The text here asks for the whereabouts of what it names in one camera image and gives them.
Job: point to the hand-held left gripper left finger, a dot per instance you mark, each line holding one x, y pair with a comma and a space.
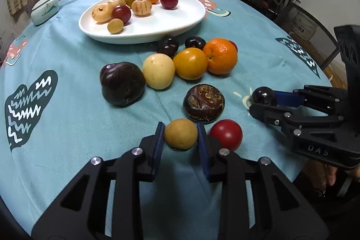
157, 155

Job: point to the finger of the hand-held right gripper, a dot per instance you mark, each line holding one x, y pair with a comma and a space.
270, 113
289, 98

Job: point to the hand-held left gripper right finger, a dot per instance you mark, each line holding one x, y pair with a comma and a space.
203, 155

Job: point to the dark purple plum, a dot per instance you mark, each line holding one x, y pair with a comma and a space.
263, 95
167, 46
194, 42

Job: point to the red cherry tomato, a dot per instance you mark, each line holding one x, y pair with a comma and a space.
225, 135
234, 46

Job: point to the dark brown patterned fruit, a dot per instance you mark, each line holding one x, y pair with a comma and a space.
204, 103

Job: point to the large orange mandarin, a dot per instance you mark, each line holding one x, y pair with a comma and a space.
220, 55

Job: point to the dark brown wrinkled fruit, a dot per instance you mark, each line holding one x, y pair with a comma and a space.
122, 84

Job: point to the pale yellow round fruit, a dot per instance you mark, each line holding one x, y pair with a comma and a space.
159, 70

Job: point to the orange-yellow tomato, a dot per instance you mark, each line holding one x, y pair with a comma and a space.
190, 63

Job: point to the white plate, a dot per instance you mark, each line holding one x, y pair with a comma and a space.
174, 20

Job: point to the small tan longan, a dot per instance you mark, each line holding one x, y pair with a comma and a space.
115, 26

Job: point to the dark red plum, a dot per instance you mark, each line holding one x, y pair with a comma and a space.
121, 14
169, 0

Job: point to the tan striped fruit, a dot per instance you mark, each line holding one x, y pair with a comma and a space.
142, 7

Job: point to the tan hollow-topped fruit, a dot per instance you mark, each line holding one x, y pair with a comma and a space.
99, 15

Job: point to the tan round fruit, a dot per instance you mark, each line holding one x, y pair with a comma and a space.
116, 1

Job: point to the person's right hand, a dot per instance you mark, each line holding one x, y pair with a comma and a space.
331, 175

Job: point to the black mesh chair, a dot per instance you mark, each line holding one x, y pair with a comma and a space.
320, 37

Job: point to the blue printed tablecloth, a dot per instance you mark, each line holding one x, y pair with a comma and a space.
84, 122

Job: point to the white ceramic lidded jar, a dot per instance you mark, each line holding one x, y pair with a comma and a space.
45, 10

